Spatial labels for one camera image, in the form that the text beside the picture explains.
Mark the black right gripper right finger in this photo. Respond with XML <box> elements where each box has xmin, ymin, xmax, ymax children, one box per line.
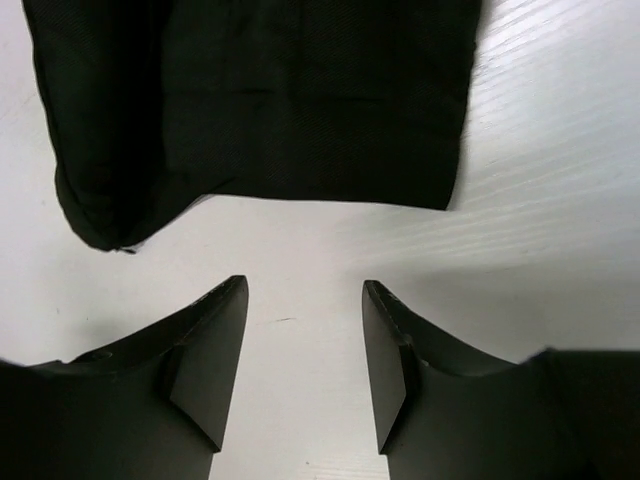
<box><xmin>362</xmin><ymin>280</ymin><xmax>639</xmax><ymax>480</ymax></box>

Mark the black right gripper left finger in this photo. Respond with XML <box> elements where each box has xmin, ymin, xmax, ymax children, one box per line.
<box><xmin>1</xmin><ymin>276</ymin><xmax>249</xmax><ymax>480</ymax></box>

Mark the black pleated skirt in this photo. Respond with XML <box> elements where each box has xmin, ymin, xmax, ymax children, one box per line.
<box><xmin>23</xmin><ymin>0</ymin><xmax>483</xmax><ymax>251</ymax></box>

